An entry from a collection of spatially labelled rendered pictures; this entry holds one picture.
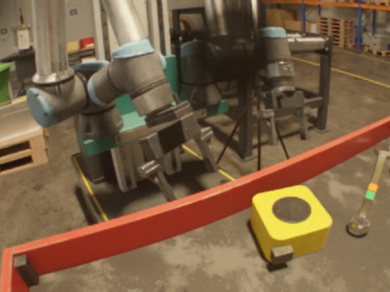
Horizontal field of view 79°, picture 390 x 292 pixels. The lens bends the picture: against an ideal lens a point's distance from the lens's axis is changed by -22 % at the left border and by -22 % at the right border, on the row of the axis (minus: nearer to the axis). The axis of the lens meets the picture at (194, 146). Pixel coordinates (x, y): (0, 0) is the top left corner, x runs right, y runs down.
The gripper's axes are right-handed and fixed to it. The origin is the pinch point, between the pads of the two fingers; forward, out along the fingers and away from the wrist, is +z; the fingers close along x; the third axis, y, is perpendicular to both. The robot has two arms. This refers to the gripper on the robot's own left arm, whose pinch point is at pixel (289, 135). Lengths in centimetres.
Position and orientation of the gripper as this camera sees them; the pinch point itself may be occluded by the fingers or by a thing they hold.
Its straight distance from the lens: 88.6
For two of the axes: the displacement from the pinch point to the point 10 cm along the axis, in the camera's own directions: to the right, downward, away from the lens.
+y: 3.8, -0.1, -9.2
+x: 9.1, -1.3, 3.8
